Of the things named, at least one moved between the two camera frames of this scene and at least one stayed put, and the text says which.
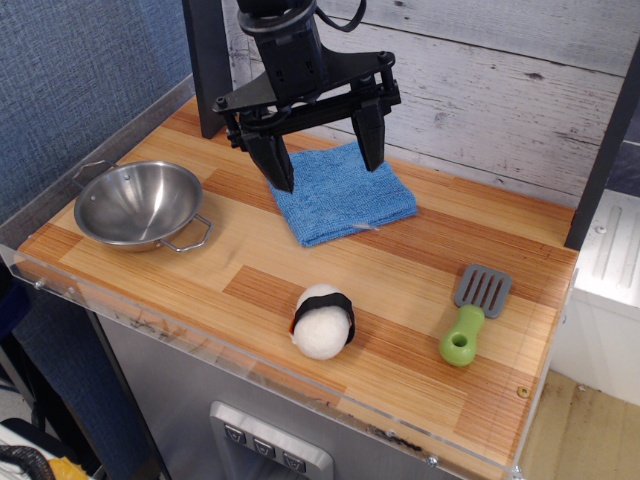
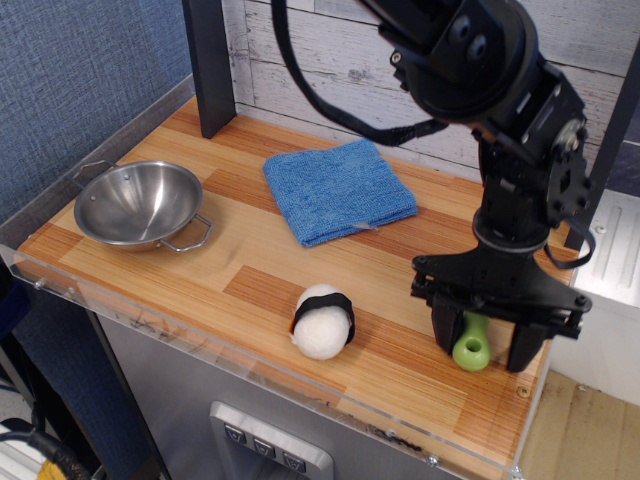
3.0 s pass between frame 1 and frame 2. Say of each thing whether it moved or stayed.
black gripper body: moved
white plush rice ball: stayed
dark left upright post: stayed
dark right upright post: stayed
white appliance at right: stayed
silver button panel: stayed
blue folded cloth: stayed
